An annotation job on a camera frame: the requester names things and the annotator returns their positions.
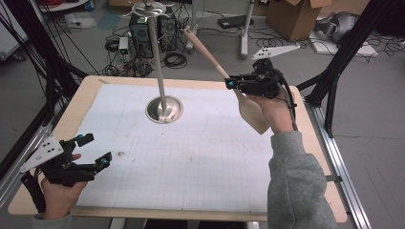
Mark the white cabinet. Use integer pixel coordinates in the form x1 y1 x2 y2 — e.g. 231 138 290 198
0 0 31 62

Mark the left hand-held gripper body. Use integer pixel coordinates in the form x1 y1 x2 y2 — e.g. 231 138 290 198
19 135 97 188

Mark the black frame strut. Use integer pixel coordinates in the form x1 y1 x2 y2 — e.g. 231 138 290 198
0 0 89 128
295 0 394 139

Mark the white round table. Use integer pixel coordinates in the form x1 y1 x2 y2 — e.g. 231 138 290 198
37 0 91 13

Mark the cardboard box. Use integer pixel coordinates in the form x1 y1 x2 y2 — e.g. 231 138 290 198
265 0 334 43

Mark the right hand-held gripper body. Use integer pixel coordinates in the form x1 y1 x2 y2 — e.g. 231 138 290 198
238 43 301 100

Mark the flat black device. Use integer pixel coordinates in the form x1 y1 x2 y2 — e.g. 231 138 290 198
217 14 255 30

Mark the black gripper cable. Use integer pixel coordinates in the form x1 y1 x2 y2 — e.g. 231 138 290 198
271 67 300 133

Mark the person's left hand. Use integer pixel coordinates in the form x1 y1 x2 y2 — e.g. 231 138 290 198
40 153 89 220

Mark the metal utensil rack stand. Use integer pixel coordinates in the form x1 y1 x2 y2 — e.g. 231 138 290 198
122 0 184 125

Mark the black computer tower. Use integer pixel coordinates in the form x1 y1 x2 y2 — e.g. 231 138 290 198
158 7 178 52
128 13 155 60

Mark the aluminium rail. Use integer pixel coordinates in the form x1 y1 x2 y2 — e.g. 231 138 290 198
0 104 65 209
304 100 373 229

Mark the white foam board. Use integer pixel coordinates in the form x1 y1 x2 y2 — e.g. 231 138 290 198
309 30 380 58

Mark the black strap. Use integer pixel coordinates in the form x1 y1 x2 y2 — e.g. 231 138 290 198
20 171 48 214

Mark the grey bag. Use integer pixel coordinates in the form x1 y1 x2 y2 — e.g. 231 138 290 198
314 11 360 44

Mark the person's right hand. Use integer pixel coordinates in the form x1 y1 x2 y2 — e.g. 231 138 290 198
246 90 295 135

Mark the white grid mat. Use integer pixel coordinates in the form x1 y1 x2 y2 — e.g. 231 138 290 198
65 83 272 215

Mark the clear plastic bag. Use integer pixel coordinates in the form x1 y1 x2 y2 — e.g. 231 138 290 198
64 11 97 30

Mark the small white box device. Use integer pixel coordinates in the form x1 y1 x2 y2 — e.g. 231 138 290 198
117 36 130 55

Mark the coiled black cable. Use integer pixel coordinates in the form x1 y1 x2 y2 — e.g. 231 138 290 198
163 51 188 70

